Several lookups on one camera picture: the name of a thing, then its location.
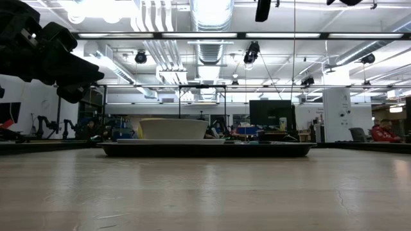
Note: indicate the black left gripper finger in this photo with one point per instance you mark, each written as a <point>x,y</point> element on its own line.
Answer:
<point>74,69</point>
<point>74,93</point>

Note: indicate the beige ceramic bowl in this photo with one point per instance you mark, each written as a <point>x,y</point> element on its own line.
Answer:
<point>173,130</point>

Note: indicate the grey cloth napkin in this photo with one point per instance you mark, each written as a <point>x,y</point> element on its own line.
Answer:
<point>273,142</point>

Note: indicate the white round plate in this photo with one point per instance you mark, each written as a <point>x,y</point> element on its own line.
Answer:
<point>218,141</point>

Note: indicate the black background robot arm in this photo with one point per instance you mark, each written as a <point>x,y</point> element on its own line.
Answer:
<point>41,123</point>

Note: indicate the black plastic tray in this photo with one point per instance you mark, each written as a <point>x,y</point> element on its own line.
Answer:
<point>205,150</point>

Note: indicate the black overhead crossbar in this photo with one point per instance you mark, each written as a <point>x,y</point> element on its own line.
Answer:
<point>158,35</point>

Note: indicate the black monitor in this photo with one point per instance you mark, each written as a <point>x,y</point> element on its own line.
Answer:
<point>269,114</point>

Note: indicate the blue storage box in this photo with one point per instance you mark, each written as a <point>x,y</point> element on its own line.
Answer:
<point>247,131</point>

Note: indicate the white pillar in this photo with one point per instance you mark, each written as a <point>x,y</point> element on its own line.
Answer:
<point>337,109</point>

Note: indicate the grey office chair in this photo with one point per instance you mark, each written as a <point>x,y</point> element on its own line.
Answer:
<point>358,134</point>

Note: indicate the person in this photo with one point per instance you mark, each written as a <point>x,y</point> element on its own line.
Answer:
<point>383,134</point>

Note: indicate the black ceiling camera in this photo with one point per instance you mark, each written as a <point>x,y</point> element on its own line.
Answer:
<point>140,57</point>
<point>368,58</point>
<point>307,81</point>
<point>251,53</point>

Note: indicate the silver ventilation duct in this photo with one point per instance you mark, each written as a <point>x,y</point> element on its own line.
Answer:
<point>212,16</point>

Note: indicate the black wall screen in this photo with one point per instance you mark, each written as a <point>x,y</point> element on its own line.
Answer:
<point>9,112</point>

